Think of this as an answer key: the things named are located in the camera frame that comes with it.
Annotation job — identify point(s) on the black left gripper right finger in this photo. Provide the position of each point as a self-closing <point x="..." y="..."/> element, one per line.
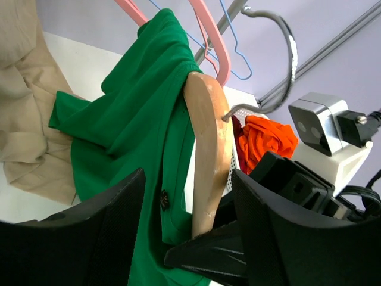
<point x="286" y="244"/>

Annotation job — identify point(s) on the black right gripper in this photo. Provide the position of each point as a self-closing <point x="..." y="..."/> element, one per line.
<point x="298" y="184"/>

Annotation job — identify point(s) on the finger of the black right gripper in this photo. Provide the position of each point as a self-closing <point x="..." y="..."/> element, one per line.
<point x="217" y="255"/>

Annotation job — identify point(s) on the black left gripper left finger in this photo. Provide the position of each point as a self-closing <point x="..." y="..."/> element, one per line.
<point x="91" y="243"/>

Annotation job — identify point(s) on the wooden hanger with metal hook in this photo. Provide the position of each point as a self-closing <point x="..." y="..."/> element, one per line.
<point x="210" y="116"/>

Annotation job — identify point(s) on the green t shirt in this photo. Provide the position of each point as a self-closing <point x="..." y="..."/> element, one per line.
<point x="141" y="121"/>

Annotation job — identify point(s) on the beige t shirt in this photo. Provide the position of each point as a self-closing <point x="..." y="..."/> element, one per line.
<point x="36" y="158"/>

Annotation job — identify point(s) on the thin pink plastic hanger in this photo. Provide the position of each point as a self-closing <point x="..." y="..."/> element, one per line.
<point x="205" y="44"/>

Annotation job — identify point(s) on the orange garment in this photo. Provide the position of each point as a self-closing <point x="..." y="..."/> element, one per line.
<point x="261" y="135"/>

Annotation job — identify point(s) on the dark red garment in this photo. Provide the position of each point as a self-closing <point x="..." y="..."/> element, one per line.
<point x="238" y="140"/>

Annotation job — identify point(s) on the white laundry basket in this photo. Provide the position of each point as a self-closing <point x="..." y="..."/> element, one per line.
<point x="234" y="164"/>

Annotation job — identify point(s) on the white metal clothes rack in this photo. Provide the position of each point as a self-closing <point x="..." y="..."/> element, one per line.
<point x="230" y="13"/>

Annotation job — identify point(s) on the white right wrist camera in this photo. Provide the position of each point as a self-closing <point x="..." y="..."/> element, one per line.
<point x="335" y="141"/>

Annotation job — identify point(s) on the blue wire hanger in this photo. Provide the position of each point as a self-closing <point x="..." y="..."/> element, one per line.
<point x="184" y="12"/>

